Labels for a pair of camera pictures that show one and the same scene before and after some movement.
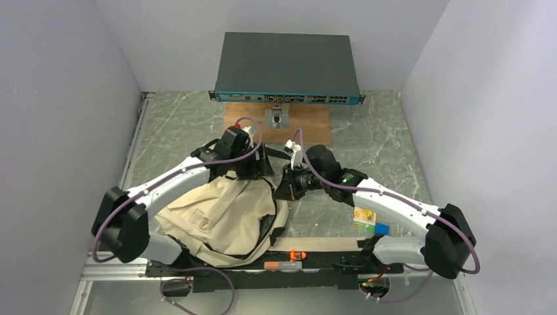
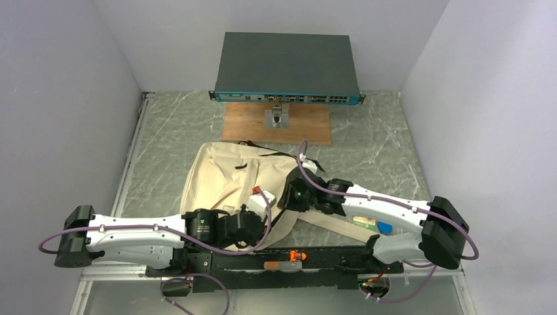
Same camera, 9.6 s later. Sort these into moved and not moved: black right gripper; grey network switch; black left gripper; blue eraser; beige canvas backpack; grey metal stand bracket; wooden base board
Moved: black left gripper; beige canvas backpack; black right gripper
Not moved: blue eraser; grey network switch; grey metal stand bracket; wooden base board
